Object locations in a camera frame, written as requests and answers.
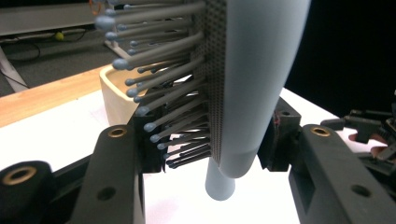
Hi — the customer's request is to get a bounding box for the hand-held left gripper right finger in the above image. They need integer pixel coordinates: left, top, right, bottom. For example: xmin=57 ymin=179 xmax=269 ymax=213
xmin=257 ymin=96 xmax=396 ymax=224

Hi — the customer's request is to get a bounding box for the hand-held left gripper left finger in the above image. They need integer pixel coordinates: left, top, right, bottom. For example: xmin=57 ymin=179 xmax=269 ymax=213
xmin=69 ymin=105 xmax=166 ymax=224

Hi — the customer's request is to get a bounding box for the beige square cup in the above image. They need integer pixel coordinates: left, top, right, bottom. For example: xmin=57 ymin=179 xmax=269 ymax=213
xmin=99 ymin=60 xmax=194 ymax=127

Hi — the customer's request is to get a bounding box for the light blue hairbrush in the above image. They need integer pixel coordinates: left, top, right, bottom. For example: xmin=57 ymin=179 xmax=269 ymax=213
xmin=93 ymin=0 xmax=312 ymax=202

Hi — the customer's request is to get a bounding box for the black floor cable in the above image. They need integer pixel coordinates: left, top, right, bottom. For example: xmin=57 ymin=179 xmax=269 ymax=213
xmin=0 ymin=29 xmax=92 ymax=62

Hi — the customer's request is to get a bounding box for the orange cable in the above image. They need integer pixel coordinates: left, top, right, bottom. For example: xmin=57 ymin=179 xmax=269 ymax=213
xmin=88 ymin=0 xmax=105 ymax=17

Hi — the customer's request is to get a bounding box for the white metal desk frame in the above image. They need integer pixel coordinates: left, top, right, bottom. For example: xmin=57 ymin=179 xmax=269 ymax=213
xmin=0 ymin=0 xmax=133 ymax=93

